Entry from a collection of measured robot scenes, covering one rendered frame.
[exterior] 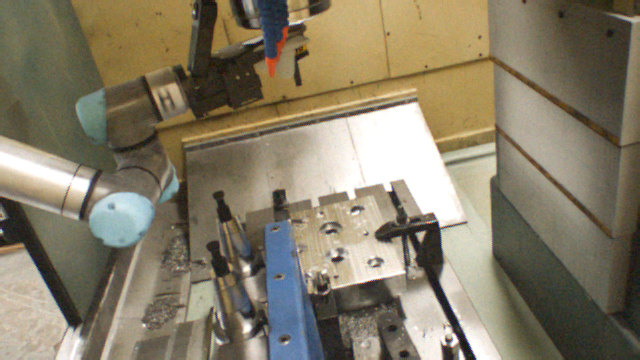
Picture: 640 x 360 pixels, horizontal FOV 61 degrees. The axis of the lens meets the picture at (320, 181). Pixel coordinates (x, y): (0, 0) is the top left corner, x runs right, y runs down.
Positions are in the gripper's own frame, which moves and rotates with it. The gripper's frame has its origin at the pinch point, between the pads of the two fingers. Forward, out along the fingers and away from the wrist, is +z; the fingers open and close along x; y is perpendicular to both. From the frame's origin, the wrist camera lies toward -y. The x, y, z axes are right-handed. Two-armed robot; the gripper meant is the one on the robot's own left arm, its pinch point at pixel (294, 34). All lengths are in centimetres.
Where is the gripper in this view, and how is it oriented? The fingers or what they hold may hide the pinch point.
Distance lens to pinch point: 90.7
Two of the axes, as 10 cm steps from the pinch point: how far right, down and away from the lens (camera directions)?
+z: 9.0, -3.8, 2.2
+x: 3.7, 3.9, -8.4
